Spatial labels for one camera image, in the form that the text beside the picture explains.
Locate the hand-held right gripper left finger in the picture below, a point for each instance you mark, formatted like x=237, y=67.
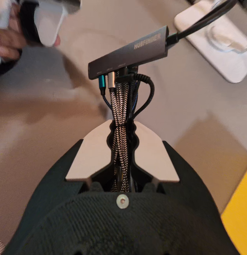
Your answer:
x=91, y=157

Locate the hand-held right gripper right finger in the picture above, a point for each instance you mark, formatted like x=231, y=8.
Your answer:
x=153, y=159

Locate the grey usb hub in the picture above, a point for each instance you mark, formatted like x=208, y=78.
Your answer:
x=135, y=53

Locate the yellow storage bin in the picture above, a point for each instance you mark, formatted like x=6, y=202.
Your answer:
x=238, y=215

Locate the person's left hand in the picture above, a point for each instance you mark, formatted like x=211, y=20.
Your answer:
x=8, y=43

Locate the white base document stand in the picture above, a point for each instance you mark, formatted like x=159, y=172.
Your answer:
x=195, y=29

